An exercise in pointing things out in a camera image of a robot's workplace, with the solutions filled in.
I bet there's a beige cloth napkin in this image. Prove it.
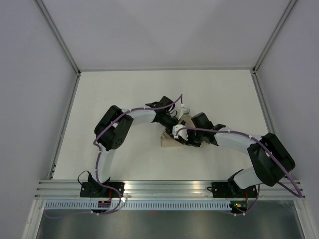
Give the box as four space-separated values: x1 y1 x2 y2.
160 114 207 148

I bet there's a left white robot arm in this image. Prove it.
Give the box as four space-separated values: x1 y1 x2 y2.
81 95 184 197

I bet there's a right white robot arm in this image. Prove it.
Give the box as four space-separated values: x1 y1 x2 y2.
172 113 296 197

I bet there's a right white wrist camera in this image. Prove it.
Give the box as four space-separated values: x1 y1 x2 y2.
172 124 188 140

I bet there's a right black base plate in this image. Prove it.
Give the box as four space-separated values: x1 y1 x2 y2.
207 182 257 199

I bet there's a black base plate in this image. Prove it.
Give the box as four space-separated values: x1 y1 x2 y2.
80 182 125 198
207 182 257 199

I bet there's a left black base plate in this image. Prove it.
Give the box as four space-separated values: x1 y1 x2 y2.
80 182 125 198

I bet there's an aluminium front rail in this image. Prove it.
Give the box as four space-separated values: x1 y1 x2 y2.
34 180 299 201

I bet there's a white slotted cable duct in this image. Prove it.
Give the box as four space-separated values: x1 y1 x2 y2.
45 200 232 211

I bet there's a left aluminium frame post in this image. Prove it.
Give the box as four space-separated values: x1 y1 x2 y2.
34 0 81 75

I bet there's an aluminium frame post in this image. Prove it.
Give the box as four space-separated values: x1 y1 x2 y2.
34 0 81 75
251 0 299 74

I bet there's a right aluminium frame post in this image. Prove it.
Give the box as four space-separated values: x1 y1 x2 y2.
251 0 299 74

